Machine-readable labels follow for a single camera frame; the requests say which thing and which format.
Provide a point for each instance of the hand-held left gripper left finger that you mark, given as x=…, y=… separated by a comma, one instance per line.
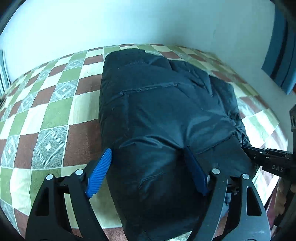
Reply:
x=100, y=171

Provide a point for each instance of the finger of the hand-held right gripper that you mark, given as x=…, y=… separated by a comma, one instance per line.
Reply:
x=268, y=154

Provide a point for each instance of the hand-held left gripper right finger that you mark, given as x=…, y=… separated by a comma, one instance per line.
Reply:
x=196, y=172

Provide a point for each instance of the black puffer jacket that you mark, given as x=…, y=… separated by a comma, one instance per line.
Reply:
x=161, y=115

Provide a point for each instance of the person's right hand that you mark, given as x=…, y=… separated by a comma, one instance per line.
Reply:
x=281, y=197

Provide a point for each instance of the checkered bed sheet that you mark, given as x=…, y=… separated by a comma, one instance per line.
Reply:
x=46, y=104

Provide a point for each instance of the grey striped cloth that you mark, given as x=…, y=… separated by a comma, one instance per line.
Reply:
x=3, y=71

